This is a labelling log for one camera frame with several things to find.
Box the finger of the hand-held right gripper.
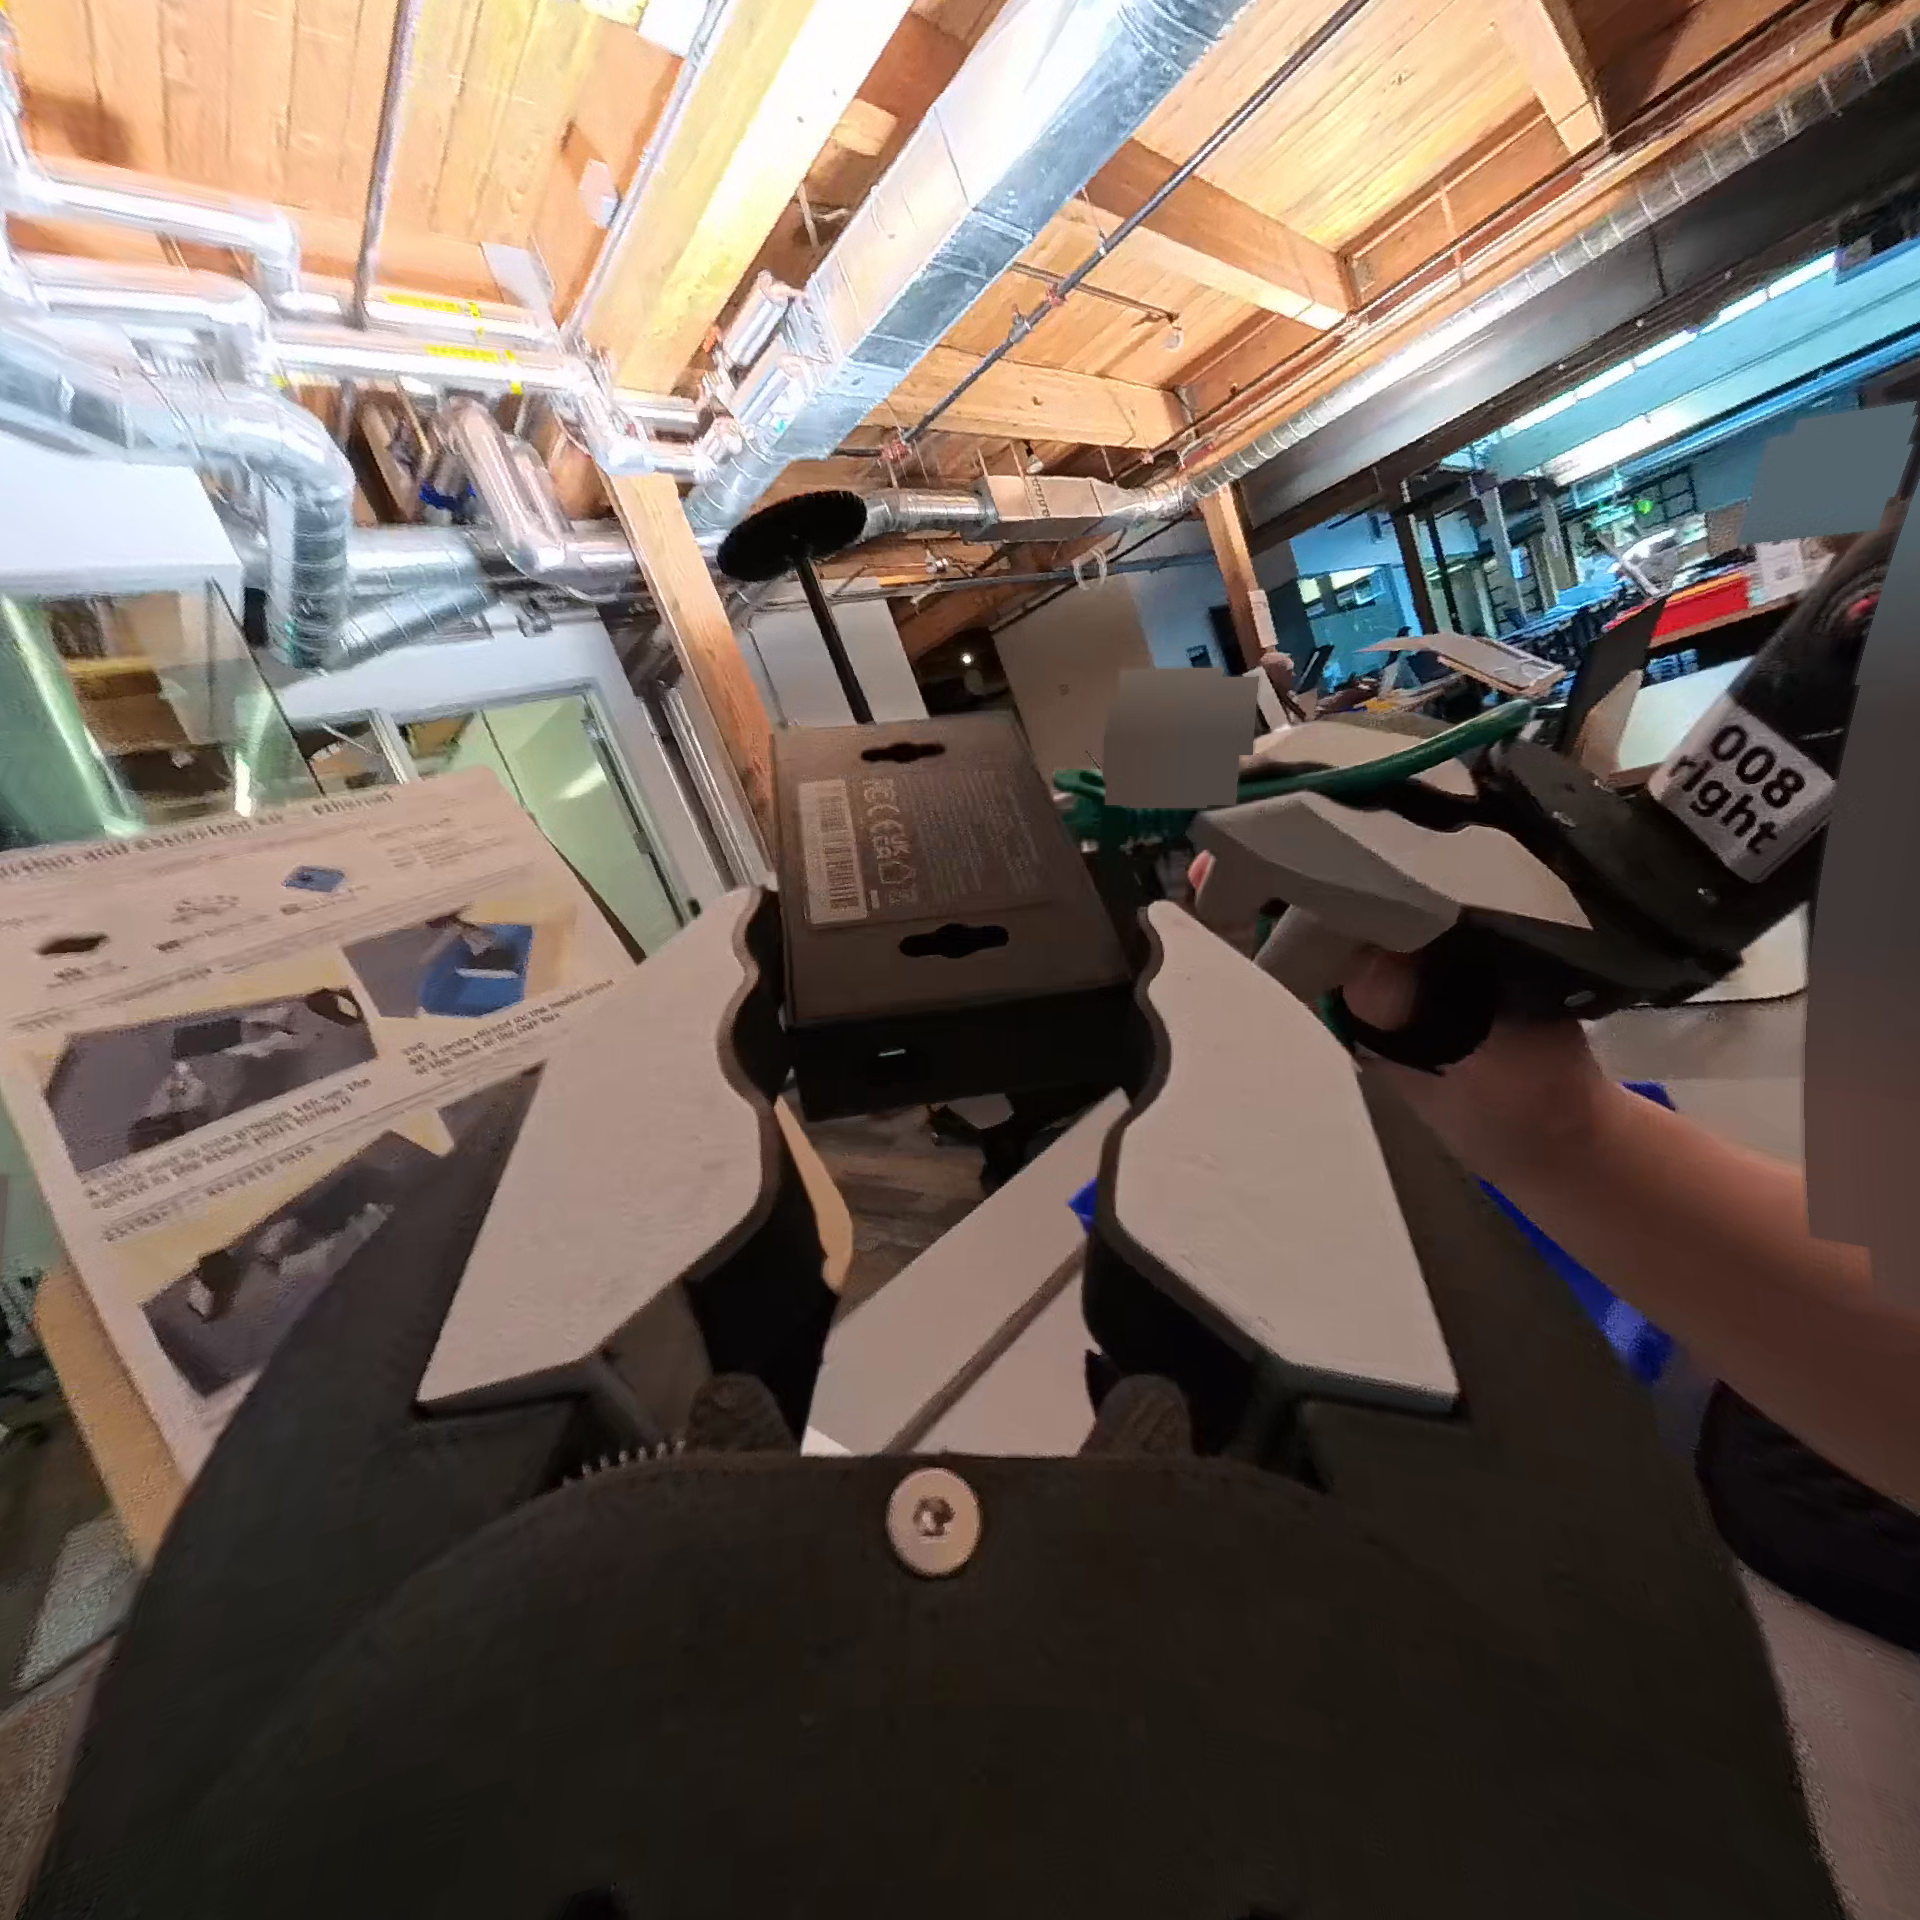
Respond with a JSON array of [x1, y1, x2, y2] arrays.
[[1190, 788, 1595, 957], [1241, 719, 1517, 800]]

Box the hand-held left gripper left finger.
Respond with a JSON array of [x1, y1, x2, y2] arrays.
[[415, 884, 782, 1419]]

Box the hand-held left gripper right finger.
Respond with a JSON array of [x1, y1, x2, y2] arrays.
[[1088, 900, 1465, 1412]]

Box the green ethernet cable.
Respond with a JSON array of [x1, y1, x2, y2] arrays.
[[1048, 697, 1535, 865]]

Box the black network switch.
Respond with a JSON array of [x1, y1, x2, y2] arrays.
[[767, 712, 1136, 1125]]

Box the person's right forearm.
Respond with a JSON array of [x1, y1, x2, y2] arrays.
[[1500, 1050, 1877, 1488]]

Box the person's right hand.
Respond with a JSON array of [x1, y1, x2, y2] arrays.
[[1188, 852, 1632, 1192]]

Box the white metal display stand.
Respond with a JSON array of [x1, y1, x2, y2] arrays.
[[1352, 626, 1574, 703]]

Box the white work table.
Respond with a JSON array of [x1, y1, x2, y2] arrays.
[[1611, 661, 1744, 783]]

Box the black flat panel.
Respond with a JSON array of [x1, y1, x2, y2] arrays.
[[1557, 597, 1670, 755]]

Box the blue plastic bin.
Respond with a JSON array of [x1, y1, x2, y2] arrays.
[[1065, 1077, 1680, 1384]]

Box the printed instruction sheet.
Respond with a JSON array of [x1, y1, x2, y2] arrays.
[[0, 768, 633, 1479]]

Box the white ceiling pipes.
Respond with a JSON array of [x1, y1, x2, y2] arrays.
[[0, 141, 744, 473]]

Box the small rectangular silver duct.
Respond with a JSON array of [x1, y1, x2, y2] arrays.
[[862, 472, 1203, 549]]

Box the large rectangular silver duct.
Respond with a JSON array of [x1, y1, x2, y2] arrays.
[[681, 0, 1254, 536]]

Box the round silver elbow duct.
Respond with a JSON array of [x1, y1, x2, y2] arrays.
[[0, 323, 640, 673]]

